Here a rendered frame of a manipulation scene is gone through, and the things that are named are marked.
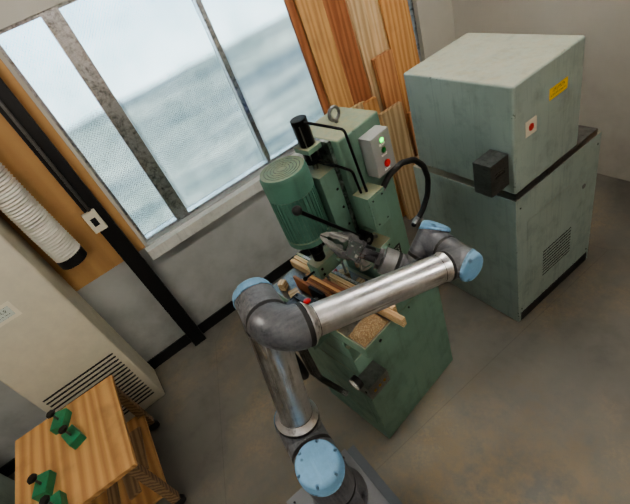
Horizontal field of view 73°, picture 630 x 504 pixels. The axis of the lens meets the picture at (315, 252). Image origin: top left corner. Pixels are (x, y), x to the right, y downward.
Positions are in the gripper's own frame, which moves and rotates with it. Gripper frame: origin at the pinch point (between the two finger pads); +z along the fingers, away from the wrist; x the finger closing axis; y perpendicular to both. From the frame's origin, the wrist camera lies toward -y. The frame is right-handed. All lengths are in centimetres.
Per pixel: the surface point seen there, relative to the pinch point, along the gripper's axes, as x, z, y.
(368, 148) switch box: -34.3, -2.4, -12.2
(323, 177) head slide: -19.1, 8.7, -12.0
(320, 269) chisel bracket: 13.8, -1.8, -29.9
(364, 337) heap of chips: 29.5, -26.7, -15.3
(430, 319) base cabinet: 21, -59, -69
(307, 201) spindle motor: -8.9, 10.4, -7.9
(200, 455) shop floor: 148, 25, -94
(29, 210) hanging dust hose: 44, 145, -58
